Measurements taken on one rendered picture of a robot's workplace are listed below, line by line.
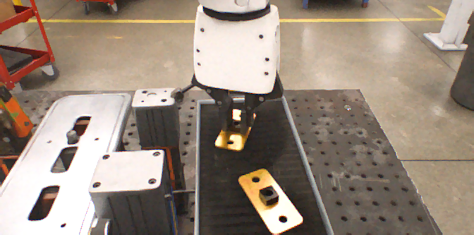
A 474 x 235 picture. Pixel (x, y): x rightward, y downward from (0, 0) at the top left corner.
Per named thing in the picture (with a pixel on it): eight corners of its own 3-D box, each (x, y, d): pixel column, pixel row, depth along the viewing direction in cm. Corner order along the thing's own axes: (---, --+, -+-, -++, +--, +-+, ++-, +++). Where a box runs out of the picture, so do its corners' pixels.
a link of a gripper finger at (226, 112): (233, 80, 45) (233, 119, 49) (210, 76, 46) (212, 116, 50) (226, 92, 43) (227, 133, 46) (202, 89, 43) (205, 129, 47)
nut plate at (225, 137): (231, 110, 52) (231, 104, 51) (256, 114, 51) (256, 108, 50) (214, 147, 45) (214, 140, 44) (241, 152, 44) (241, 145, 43)
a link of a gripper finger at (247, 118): (269, 85, 44) (267, 125, 48) (246, 82, 45) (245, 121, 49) (264, 98, 41) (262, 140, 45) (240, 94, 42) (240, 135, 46)
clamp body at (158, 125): (154, 192, 97) (132, 85, 76) (193, 189, 98) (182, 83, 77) (149, 221, 89) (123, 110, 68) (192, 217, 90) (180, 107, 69)
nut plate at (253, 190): (236, 179, 40) (237, 172, 40) (264, 169, 42) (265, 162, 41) (273, 237, 34) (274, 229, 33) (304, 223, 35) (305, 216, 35)
